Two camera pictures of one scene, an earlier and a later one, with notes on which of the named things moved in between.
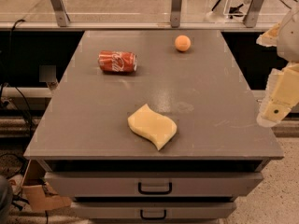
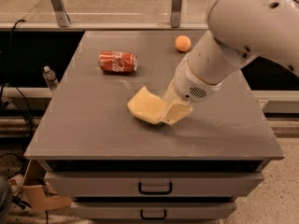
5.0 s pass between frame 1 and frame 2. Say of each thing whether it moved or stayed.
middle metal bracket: stayed
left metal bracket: stayed
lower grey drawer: stayed
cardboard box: stayed
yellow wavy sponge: moved
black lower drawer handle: stayed
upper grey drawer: stayed
